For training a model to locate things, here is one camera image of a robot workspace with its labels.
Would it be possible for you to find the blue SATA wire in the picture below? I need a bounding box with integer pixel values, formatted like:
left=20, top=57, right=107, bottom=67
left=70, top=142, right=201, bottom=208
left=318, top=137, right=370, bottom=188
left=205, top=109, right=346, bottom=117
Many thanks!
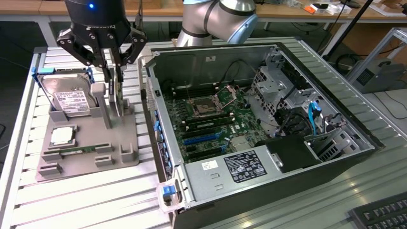
left=307, top=101, right=321, bottom=136

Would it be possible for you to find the wooden desk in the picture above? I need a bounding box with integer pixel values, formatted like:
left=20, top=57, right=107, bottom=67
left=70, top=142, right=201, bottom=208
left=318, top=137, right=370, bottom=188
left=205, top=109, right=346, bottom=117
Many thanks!
left=257, top=0, right=407, bottom=58
left=0, top=0, right=185, bottom=47

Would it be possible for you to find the black keyboard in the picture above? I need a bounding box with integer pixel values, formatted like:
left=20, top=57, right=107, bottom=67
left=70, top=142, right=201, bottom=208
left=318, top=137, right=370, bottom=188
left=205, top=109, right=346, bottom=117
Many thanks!
left=346, top=192, right=407, bottom=229

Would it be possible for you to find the hard disk with blue bracket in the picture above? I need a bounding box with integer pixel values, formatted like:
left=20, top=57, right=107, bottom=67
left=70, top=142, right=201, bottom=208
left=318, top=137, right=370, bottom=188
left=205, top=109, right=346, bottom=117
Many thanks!
left=31, top=67, right=99, bottom=117

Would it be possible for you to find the metal disk bay cage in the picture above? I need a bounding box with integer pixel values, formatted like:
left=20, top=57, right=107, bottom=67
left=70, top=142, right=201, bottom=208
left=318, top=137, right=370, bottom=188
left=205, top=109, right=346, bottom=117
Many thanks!
left=253, top=65, right=309, bottom=120

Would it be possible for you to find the open black PC case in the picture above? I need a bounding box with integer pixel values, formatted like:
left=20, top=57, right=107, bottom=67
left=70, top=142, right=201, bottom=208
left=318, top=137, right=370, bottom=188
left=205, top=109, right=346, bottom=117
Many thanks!
left=137, top=42, right=387, bottom=229

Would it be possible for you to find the long black expansion slot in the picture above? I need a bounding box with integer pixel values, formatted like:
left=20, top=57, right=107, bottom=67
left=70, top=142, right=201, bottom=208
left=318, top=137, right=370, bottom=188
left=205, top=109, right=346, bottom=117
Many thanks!
left=187, top=146, right=223, bottom=157
left=182, top=128, right=219, bottom=140
left=190, top=151, right=226, bottom=162

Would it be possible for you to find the blue expansion slot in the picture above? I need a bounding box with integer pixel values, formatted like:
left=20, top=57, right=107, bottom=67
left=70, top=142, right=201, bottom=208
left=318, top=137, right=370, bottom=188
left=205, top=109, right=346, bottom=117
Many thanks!
left=183, top=134, right=219, bottom=146

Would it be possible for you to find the bare green RAM stick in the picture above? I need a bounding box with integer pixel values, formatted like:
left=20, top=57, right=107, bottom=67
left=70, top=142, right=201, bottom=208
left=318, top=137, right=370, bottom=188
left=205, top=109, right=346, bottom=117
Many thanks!
left=44, top=146, right=98, bottom=155

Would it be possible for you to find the graphics card with metal bracket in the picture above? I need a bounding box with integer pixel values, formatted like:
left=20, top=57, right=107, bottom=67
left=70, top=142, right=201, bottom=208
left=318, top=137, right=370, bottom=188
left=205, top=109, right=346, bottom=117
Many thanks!
left=103, top=46, right=127, bottom=119

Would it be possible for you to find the grey power supply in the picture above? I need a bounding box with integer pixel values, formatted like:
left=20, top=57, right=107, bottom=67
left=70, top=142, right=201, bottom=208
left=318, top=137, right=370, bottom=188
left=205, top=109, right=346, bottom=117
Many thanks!
left=185, top=145, right=285, bottom=203

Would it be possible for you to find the black wire bundle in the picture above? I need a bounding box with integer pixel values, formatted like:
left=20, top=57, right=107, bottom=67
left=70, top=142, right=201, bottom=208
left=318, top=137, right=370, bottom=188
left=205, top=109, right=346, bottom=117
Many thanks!
left=273, top=90, right=311, bottom=138

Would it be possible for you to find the black tripod pole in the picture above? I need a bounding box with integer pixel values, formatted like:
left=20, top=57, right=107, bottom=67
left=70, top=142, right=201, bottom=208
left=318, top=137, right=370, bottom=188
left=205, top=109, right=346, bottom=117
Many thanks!
left=323, top=0, right=375, bottom=59

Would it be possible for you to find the green motherboard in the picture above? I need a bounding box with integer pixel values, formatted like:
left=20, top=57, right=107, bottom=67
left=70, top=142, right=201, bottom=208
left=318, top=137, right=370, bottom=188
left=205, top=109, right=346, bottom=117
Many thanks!
left=163, top=83, right=271, bottom=163

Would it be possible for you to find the metal socket cover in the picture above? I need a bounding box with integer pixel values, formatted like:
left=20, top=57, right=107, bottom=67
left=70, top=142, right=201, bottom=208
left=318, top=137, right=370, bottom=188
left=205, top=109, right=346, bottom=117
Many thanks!
left=213, top=84, right=245, bottom=108

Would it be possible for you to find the white box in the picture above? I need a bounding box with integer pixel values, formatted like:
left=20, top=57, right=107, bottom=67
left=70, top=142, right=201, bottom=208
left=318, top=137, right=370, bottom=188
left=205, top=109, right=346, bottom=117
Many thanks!
left=327, top=4, right=353, bottom=15

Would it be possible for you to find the dark looping wire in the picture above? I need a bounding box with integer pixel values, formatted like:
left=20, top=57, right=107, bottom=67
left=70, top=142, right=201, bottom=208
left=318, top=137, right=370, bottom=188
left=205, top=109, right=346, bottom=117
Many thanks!
left=222, top=59, right=257, bottom=84

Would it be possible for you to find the CPU socket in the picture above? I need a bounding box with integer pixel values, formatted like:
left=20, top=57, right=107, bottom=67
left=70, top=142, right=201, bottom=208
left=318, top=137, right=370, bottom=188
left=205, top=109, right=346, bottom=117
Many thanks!
left=187, top=97, right=221, bottom=117

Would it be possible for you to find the black RAM slot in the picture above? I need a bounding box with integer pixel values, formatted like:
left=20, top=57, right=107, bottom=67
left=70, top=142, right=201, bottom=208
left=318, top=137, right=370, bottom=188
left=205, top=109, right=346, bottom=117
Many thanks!
left=173, top=85, right=219, bottom=93
left=173, top=87, right=221, bottom=95
left=171, top=82, right=218, bottom=90
left=173, top=90, right=221, bottom=98
left=185, top=112, right=231, bottom=120
left=185, top=114, right=233, bottom=122

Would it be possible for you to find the RAM stick with white label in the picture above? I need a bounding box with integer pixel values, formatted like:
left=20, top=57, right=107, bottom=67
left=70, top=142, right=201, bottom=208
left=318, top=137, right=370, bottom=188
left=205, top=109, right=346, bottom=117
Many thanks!
left=186, top=118, right=237, bottom=131

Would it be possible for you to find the silver CPU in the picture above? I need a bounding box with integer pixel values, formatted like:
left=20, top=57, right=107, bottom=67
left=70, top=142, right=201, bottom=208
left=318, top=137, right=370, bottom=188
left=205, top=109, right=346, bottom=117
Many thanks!
left=51, top=127, right=78, bottom=145

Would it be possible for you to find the black plastic shroud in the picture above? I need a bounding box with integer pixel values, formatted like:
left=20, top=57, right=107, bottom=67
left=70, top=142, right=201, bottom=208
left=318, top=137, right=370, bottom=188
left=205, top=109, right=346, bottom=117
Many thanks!
left=257, top=137, right=322, bottom=174

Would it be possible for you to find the grey machine with black handle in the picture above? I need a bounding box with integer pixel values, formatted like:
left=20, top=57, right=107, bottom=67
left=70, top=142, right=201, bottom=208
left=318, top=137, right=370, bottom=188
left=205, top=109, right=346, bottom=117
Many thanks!
left=346, top=59, right=407, bottom=94

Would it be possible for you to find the thin socket locking lever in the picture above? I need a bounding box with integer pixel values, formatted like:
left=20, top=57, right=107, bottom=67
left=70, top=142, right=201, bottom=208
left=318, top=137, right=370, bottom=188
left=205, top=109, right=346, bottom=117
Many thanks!
left=185, top=80, right=194, bottom=104

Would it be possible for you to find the grey parts rack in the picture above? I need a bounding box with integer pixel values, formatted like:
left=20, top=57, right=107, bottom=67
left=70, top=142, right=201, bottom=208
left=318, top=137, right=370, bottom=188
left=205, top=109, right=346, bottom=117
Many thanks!
left=34, top=83, right=141, bottom=183

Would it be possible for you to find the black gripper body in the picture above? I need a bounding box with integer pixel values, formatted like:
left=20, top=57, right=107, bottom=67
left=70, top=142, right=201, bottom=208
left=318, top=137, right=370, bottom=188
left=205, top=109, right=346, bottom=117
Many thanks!
left=64, top=0, right=134, bottom=50

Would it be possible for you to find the silver chipset heatsink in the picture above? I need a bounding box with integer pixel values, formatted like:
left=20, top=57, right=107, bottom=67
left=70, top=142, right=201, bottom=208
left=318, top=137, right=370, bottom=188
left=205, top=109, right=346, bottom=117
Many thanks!
left=231, top=137, right=255, bottom=149

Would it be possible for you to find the perforated metal bay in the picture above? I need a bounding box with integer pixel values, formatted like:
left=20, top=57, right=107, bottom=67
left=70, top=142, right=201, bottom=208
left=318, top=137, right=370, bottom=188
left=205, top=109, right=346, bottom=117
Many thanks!
left=303, top=127, right=362, bottom=163

